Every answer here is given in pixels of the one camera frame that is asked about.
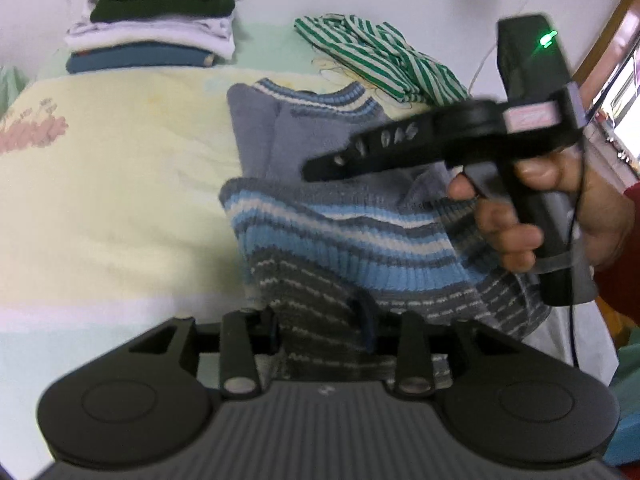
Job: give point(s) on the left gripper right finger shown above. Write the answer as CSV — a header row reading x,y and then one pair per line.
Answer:
x,y
398,333

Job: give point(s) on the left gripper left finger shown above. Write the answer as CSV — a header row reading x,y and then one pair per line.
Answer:
x,y
243,334

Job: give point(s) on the grey knit sweater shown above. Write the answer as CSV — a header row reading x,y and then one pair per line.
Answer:
x,y
316,252

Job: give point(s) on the red sleeve forearm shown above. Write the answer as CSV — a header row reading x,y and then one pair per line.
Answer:
x,y
618,283

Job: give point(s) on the person right hand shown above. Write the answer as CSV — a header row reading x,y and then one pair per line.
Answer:
x,y
605,216

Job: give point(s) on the green white striped garment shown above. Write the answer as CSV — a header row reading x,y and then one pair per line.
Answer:
x,y
381,55

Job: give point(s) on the yellow baby blanket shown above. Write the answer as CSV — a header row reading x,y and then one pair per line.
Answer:
x,y
111,221

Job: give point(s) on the white folded garment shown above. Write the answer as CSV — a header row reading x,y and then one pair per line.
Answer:
x,y
210,34

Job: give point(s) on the blue folded garment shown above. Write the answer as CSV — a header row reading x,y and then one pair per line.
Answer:
x,y
146,54

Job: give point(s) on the dark green folded garment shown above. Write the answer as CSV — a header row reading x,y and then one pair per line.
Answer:
x,y
109,11

